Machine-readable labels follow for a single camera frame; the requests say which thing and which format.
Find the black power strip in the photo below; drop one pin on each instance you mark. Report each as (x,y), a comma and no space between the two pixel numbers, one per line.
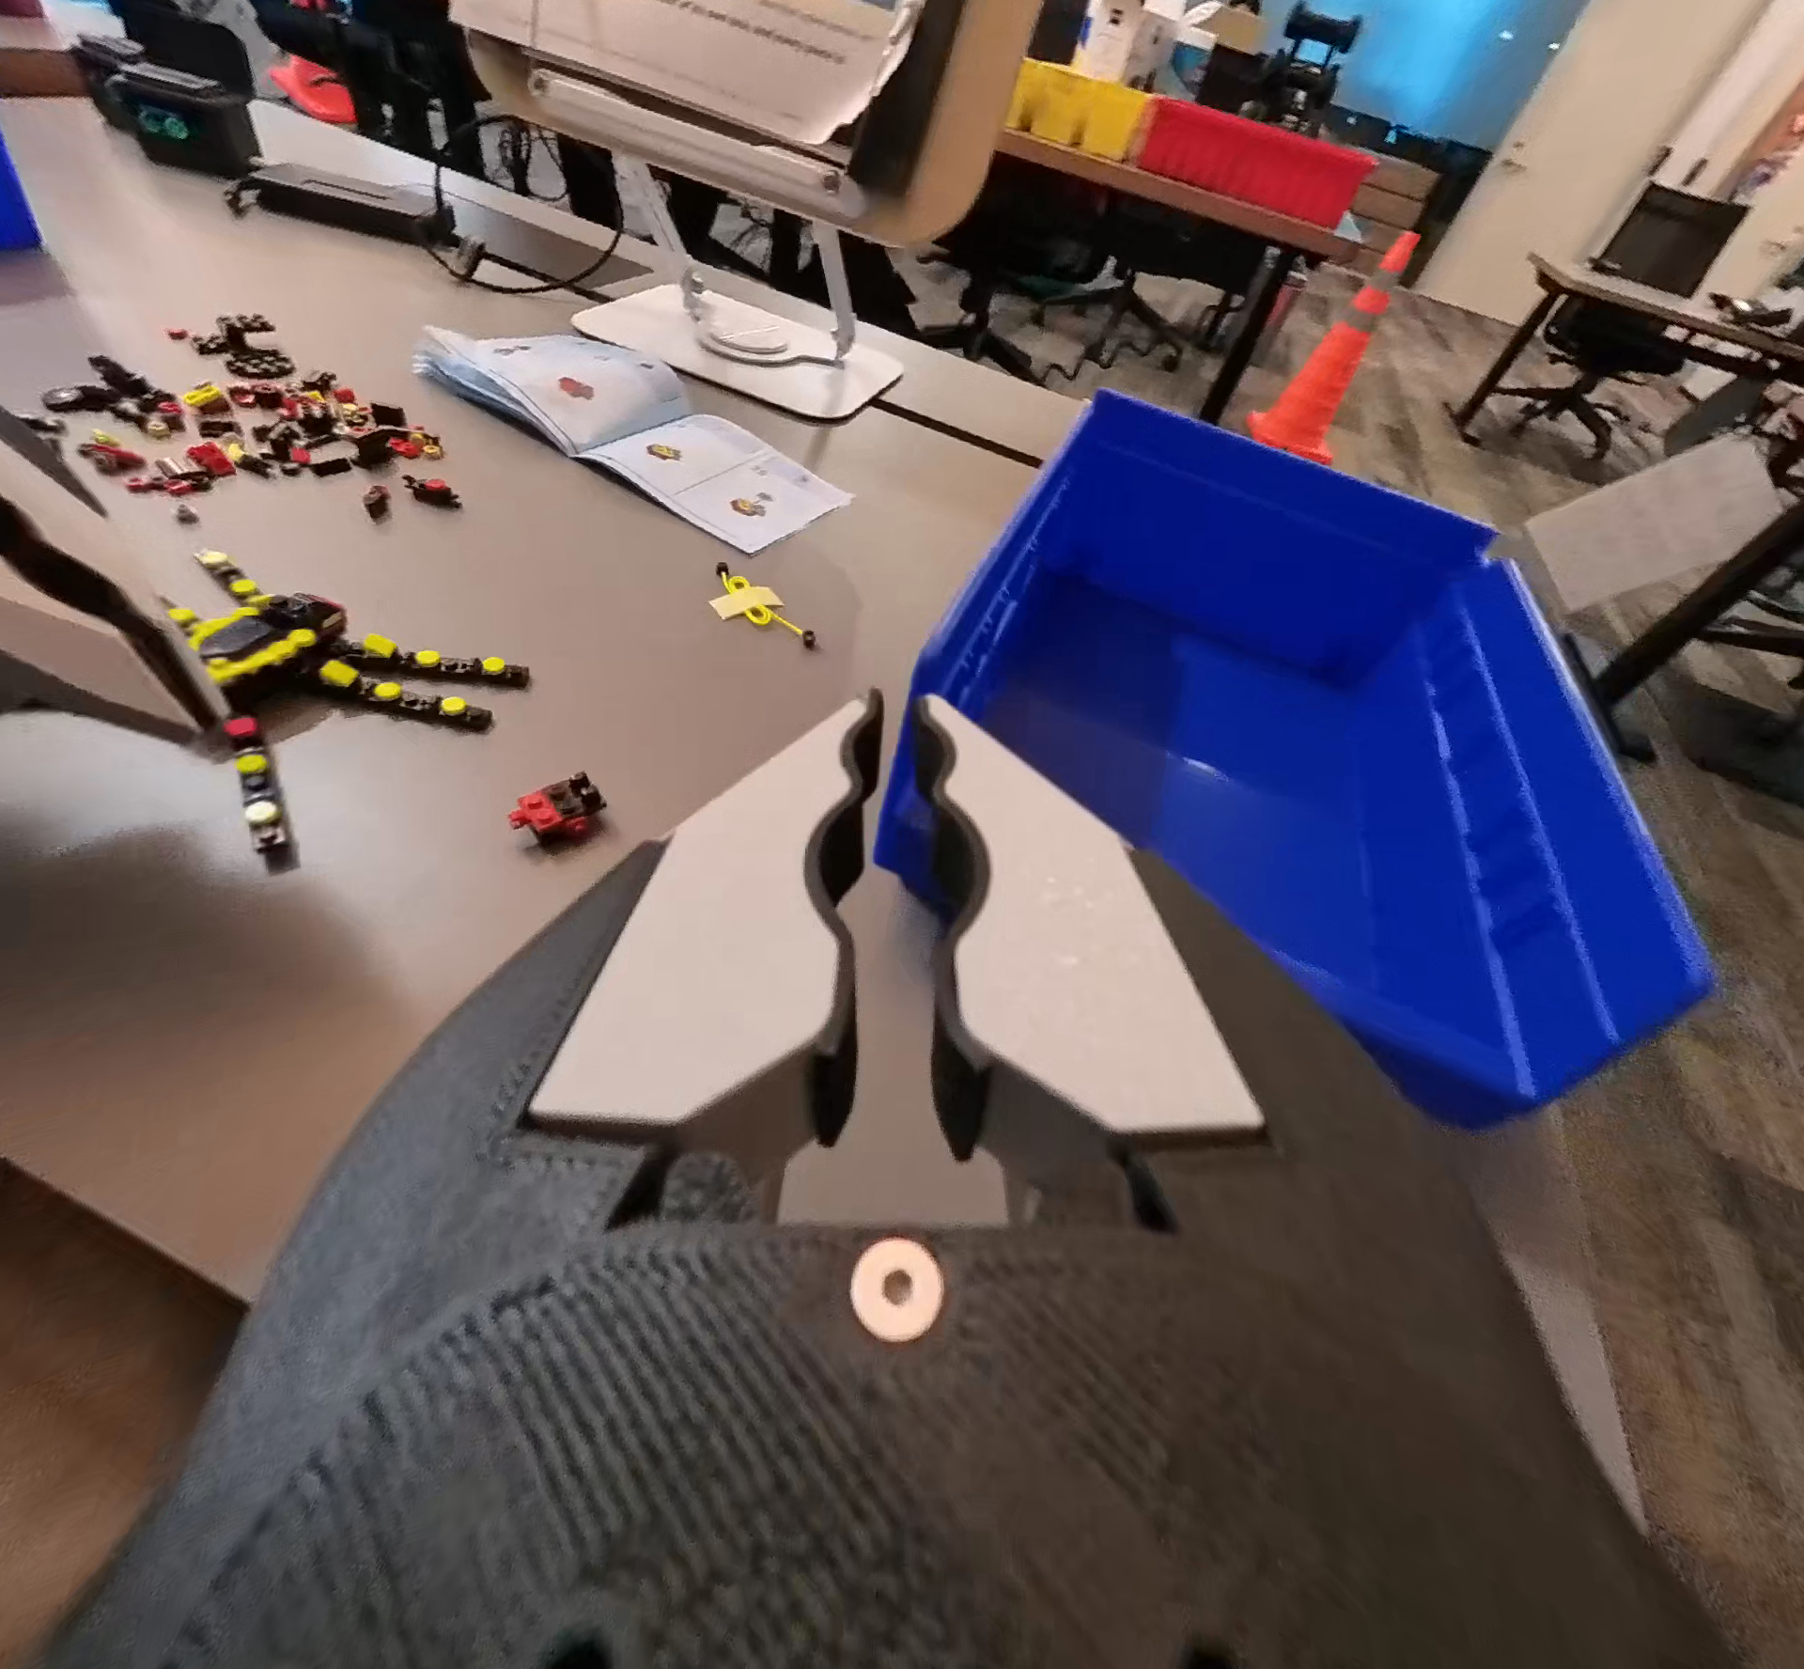
(340,200)

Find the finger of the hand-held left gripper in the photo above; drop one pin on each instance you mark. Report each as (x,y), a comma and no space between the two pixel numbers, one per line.
(51,445)
(71,653)

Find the small red black lego assembly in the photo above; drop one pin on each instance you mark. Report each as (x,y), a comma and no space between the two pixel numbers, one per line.
(562,812)

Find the white boxes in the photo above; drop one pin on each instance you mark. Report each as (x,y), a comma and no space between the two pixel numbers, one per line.
(1136,26)

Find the wooden table with black legs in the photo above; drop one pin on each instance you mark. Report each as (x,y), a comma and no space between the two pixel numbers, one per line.
(1269,228)

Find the red plastic bin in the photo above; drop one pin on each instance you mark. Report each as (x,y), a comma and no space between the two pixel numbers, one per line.
(1255,160)

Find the pile of loose lego pieces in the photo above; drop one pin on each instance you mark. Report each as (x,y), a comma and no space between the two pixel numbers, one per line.
(282,414)

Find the blue plastic bin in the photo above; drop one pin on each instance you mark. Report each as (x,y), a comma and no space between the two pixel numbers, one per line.
(1269,738)

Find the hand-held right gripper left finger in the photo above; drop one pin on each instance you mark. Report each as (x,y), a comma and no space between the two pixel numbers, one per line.
(706,964)

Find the wooden desk with black legs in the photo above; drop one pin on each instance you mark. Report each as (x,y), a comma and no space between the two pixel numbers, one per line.
(1714,323)

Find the black yellow lego spider model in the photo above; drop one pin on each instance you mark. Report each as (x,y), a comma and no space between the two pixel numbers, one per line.
(269,633)

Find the orange traffic cone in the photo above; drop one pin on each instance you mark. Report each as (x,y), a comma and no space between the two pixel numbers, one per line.
(1332,358)

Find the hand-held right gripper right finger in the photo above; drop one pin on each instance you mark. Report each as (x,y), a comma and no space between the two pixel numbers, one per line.
(1100,992)

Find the lego instruction booklet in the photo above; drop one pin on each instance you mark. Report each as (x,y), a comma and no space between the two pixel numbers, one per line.
(621,422)

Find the monitor on silver stand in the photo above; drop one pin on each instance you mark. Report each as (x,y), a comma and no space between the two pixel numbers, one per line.
(932,146)

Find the black office chair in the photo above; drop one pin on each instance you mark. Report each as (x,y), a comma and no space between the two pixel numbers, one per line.
(1593,350)

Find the black device with green lights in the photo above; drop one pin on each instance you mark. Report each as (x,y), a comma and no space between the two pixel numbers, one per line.
(170,119)

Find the yellow plastic bin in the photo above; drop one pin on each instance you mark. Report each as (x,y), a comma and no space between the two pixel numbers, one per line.
(1079,111)

